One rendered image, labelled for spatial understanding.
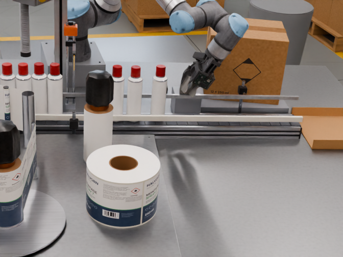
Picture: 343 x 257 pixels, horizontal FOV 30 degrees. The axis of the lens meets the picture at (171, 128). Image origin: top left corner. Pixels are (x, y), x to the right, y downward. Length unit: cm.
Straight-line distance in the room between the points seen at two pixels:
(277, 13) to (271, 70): 202
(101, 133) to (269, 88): 85
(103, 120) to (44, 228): 39
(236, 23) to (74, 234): 90
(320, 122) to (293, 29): 209
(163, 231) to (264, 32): 108
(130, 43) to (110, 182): 153
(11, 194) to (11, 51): 140
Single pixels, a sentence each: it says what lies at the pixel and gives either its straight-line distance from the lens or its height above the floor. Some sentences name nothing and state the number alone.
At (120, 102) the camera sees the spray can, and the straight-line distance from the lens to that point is 223.
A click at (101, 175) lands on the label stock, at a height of 102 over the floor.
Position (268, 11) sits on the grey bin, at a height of 61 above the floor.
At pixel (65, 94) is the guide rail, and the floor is 96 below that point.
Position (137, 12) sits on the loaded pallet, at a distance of 567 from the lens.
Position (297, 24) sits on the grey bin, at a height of 55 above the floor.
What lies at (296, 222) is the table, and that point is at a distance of 195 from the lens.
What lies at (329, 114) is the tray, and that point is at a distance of 261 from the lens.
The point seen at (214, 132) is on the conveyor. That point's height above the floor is 86.
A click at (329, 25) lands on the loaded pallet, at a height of 16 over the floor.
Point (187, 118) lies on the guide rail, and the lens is 226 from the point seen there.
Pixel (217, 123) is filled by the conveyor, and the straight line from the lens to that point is 231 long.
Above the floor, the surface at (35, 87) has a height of 101.
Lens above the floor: 194
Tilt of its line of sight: 28 degrees down
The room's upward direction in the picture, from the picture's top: 5 degrees clockwise
